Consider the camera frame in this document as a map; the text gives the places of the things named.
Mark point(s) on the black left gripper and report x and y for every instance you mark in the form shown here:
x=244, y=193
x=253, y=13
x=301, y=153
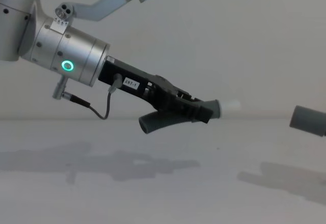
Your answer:
x=119, y=71

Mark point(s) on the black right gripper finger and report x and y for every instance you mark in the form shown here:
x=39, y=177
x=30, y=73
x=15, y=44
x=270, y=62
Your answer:
x=324, y=133

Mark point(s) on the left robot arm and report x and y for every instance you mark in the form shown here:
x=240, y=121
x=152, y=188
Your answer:
x=63, y=45

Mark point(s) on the white curtain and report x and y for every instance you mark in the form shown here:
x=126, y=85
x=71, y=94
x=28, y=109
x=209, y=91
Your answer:
x=229, y=43

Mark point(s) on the white table cloth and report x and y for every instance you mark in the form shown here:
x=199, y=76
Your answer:
x=158, y=183

